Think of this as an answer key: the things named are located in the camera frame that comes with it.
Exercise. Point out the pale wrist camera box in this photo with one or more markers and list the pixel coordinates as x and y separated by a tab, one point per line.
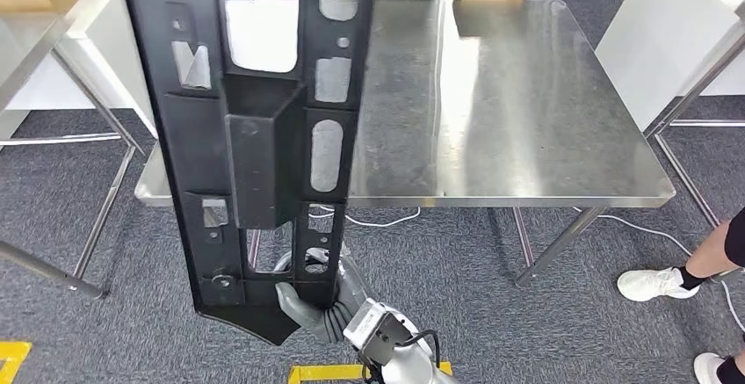
372	326

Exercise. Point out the stainless steel workbench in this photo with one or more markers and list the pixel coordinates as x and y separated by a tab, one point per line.
524	108

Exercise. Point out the white table with steel legs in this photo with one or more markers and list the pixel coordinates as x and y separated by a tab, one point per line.
116	20
658	32

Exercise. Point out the yellow floor tape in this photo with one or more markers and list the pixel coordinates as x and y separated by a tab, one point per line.
14	364
326	372

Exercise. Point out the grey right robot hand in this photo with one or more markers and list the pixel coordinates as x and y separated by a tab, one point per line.
294	305

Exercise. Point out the long black plastic part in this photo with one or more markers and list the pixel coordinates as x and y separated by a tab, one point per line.
262	166

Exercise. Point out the person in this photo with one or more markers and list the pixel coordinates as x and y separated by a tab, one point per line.
658	285

